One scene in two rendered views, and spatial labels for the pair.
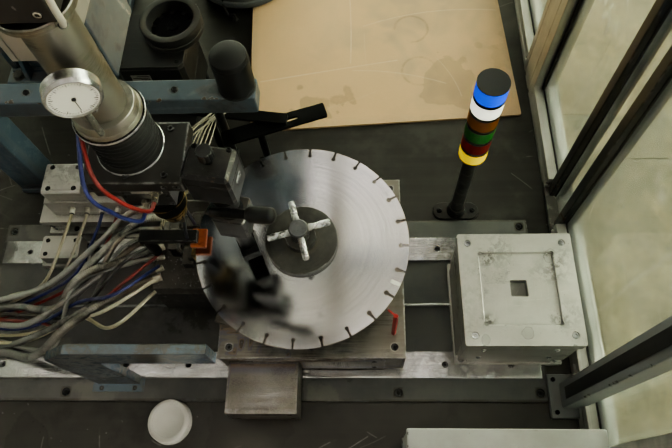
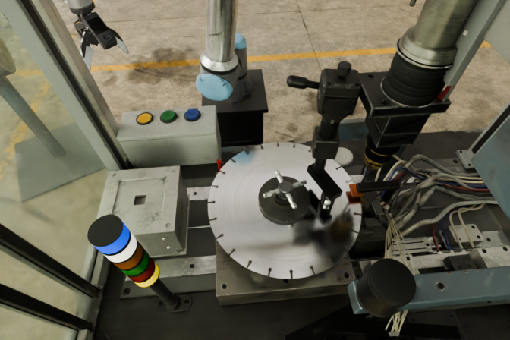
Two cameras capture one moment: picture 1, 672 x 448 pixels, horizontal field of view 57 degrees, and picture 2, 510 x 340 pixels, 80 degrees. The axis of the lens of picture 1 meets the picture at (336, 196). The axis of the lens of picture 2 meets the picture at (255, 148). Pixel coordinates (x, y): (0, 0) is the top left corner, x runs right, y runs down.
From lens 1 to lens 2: 74 cm
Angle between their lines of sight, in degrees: 65
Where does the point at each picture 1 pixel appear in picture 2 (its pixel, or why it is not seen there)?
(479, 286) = (165, 197)
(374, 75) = not seen: outside the picture
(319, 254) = (269, 187)
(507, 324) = (152, 179)
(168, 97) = (440, 275)
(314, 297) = (269, 167)
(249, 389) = not seen: hidden behind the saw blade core
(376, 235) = (231, 207)
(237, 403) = not seen: hidden behind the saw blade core
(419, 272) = (206, 248)
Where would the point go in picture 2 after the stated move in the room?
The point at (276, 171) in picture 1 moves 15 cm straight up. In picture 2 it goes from (316, 253) to (330, 218)
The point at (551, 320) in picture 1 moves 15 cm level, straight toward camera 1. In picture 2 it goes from (125, 183) to (174, 149)
